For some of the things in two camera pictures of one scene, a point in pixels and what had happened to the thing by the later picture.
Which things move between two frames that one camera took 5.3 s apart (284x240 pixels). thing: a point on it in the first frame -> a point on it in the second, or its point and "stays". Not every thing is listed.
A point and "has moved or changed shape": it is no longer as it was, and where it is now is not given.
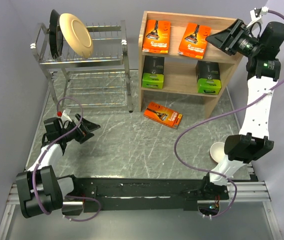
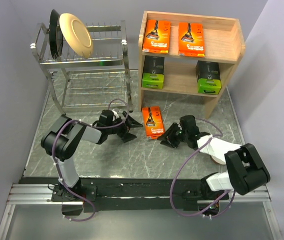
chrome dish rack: [101, 79] stays
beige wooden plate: [76, 35] stays
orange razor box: [193, 43] has moved or changed shape
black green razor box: [153, 73] stays
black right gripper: [223, 38] -> [169, 132]
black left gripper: [86, 126] -> [125, 135]
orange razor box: [156, 36] stays
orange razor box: [163, 115] -> [153, 122]
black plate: [56, 38] stays
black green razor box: [208, 77] stays
